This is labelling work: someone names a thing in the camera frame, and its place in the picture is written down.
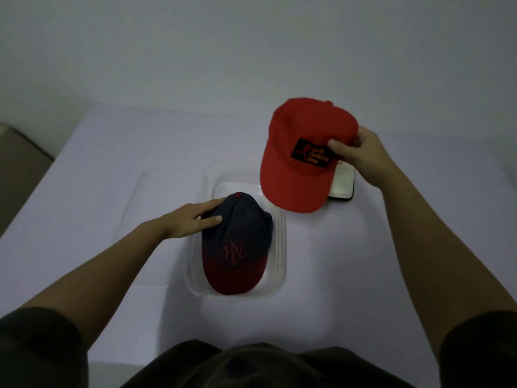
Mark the person's right hand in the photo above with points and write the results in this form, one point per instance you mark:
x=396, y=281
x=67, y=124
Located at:
x=365, y=157

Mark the person's left hand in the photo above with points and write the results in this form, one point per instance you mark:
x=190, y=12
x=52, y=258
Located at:
x=190, y=222

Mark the white cap with colourful logo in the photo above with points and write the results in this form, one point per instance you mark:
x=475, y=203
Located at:
x=342, y=181

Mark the clear plastic lid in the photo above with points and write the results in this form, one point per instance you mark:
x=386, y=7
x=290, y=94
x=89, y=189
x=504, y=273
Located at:
x=161, y=197

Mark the navy cap with red brim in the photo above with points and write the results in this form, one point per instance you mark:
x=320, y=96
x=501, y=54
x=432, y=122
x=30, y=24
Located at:
x=238, y=270

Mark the red cap with black patch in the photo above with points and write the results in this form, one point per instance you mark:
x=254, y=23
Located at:
x=295, y=181

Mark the clear plastic container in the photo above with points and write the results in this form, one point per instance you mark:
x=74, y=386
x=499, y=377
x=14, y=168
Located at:
x=278, y=246

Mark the person's right forearm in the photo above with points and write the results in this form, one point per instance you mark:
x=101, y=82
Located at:
x=444, y=258

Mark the person's left forearm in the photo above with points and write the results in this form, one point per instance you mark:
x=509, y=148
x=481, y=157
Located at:
x=97, y=274

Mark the person's black shirt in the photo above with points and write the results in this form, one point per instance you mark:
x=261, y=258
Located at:
x=258, y=367

